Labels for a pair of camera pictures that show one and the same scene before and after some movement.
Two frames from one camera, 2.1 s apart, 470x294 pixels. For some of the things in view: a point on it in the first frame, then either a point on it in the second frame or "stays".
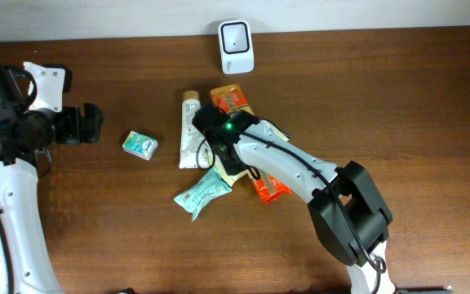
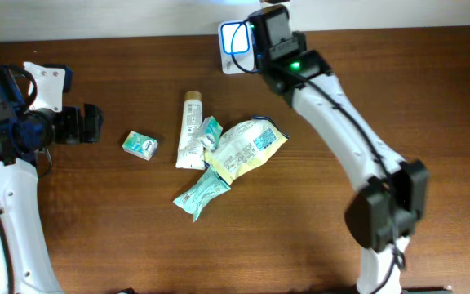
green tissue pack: [140, 145] stays
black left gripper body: [68, 126] stays
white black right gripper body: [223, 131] → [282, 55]
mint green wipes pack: [210, 186] stays
